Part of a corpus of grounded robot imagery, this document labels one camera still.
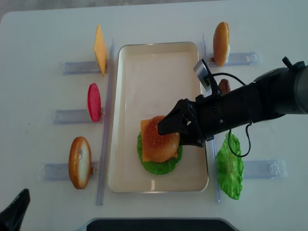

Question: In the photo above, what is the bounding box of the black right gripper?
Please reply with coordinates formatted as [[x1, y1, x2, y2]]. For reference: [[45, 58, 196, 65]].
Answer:
[[158, 93, 224, 147]]

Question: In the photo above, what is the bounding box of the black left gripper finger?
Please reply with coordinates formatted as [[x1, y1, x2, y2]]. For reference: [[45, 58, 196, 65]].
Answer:
[[0, 189, 31, 231]]

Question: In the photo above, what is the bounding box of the sesame bun top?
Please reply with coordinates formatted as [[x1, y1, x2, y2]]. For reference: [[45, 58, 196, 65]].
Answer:
[[143, 115, 180, 163]]

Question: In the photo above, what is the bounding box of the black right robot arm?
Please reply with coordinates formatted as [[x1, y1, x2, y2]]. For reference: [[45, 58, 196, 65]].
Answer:
[[158, 57, 308, 147]]

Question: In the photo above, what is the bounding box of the yellow cheese slice on burger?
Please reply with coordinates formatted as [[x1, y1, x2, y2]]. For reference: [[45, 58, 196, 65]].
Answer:
[[140, 119, 179, 162]]

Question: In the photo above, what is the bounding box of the green lettuce leaf on burger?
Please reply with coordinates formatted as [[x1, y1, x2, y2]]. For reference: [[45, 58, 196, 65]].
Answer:
[[137, 132, 183, 175]]

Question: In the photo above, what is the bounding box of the clear holder under bread slice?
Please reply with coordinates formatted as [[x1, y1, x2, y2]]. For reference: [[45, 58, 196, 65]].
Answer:
[[39, 161, 99, 181]]

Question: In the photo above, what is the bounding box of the upright brown meat patty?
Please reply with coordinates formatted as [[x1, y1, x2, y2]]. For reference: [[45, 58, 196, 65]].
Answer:
[[218, 79, 231, 95]]

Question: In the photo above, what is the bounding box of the upright green lettuce leaf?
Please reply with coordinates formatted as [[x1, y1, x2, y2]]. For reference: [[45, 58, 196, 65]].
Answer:
[[216, 133, 244, 200]]

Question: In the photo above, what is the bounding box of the upright red tomato slice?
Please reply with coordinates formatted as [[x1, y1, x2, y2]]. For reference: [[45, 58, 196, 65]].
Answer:
[[87, 83, 102, 122]]

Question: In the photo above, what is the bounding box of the upright white bread slice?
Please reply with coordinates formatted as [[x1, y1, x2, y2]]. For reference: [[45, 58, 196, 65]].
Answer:
[[68, 137, 91, 189]]

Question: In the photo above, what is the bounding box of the upright yellow cheese slice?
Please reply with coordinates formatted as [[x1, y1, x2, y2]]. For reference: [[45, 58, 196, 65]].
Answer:
[[93, 25, 107, 77]]

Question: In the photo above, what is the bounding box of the clear holder under tomato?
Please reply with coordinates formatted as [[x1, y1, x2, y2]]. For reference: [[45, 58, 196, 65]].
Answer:
[[47, 109, 95, 125]]

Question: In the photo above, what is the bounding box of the clear holder under lettuce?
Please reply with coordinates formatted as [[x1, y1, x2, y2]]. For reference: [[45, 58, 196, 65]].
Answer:
[[244, 159, 287, 179]]

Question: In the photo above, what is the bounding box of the clear holder under cheese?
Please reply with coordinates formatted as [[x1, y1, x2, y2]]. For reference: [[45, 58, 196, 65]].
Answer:
[[63, 61, 101, 75]]

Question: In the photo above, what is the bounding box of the cream rectangular tray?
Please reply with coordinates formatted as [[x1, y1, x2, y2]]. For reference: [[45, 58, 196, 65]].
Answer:
[[108, 42, 208, 193]]

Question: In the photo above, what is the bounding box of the clear holder under buns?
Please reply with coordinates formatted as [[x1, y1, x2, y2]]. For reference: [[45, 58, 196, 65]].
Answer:
[[205, 52, 262, 67]]

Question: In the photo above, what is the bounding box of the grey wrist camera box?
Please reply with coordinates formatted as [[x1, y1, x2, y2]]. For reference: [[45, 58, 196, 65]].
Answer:
[[193, 59, 210, 88]]

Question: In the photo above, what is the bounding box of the left long clear rail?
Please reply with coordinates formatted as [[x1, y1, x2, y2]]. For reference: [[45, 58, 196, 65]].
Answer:
[[96, 38, 116, 206]]

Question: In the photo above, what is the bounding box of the long clear rail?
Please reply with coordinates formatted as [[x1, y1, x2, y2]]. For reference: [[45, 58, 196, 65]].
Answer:
[[96, 38, 116, 206], [202, 34, 221, 203]]

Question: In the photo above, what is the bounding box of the right long clear rail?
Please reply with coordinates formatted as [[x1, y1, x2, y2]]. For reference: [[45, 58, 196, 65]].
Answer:
[[202, 34, 221, 203]]

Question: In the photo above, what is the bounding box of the black camera cable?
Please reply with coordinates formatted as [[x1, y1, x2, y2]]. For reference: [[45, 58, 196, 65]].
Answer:
[[208, 73, 253, 157]]

